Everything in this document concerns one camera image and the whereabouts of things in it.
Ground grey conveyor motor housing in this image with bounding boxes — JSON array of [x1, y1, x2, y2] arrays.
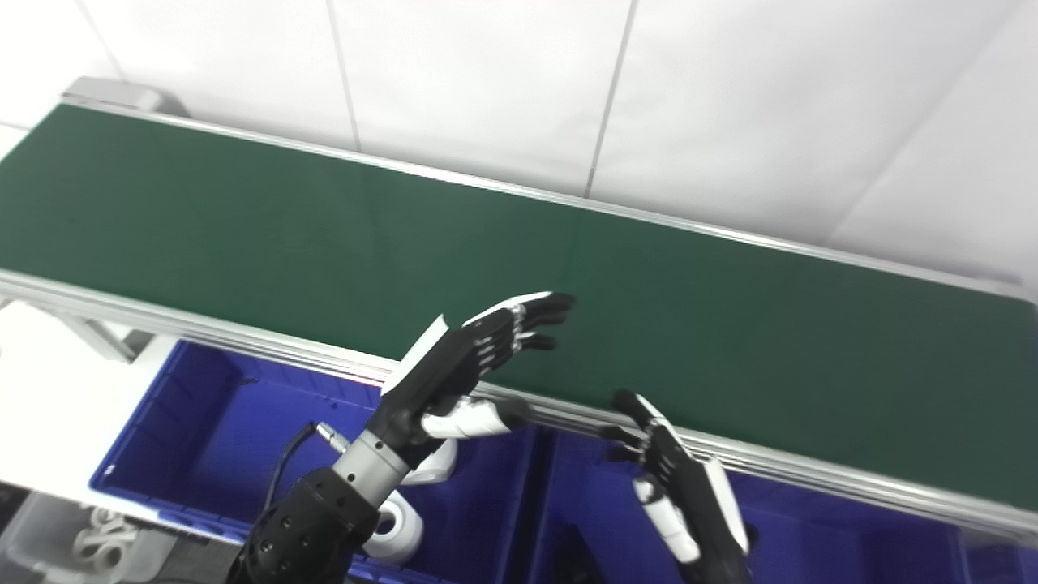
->
[[61, 77, 191, 118]]

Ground white curved plastic parts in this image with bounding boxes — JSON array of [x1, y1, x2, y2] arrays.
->
[[71, 507, 143, 581]]

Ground blue plastic bin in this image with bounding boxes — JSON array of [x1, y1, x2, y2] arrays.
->
[[531, 430, 1038, 584], [88, 339, 540, 584]]

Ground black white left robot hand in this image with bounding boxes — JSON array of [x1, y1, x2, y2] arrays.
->
[[367, 290, 578, 470]]

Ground clear plastic storage box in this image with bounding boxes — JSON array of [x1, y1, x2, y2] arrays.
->
[[0, 491, 244, 584]]

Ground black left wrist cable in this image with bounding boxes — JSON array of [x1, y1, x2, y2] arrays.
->
[[264, 420, 350, 512]]

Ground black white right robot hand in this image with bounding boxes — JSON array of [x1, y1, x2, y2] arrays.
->
[[600, 389, 755, 584]]

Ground white cylindrical two-hole part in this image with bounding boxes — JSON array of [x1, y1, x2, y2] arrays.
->
[[361, 495, 424, 565], [401, 438, 459, 487]]

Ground green conveyor belt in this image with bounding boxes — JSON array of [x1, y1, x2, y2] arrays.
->
[[0, 97, 1038, 548], [0, 104, 1038, 513]]

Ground grey conveyor support leg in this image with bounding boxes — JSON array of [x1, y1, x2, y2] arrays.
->
[[0, 298, 155, 363]]

